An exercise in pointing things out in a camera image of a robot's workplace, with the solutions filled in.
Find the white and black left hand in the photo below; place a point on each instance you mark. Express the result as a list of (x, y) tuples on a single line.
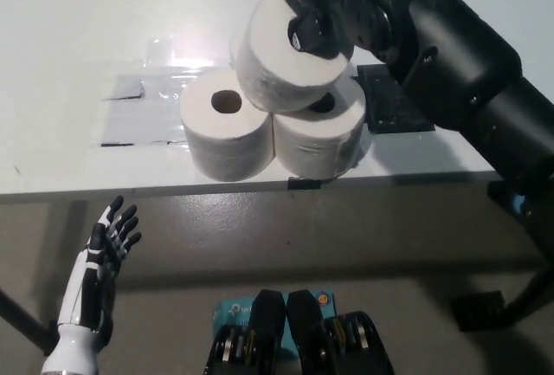
[(97, 258)]

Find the clear plastic sheet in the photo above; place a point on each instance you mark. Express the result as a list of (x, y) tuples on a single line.
[(143, 115)]

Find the black tape strip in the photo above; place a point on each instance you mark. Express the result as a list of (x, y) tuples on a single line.
[(303, 183)]

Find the black leg foot plate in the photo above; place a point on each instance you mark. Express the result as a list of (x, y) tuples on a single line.
[(52, 336), (476, 312)]

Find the teal TP-Link box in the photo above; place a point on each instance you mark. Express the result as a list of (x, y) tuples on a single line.
[(233, 310)]

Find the black diagonal table leg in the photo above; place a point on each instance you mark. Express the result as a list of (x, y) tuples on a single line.
[(19, 314), (532, 284)]

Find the black and blue clamp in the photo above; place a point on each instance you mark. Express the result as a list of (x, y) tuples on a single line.
[(506, 197)]

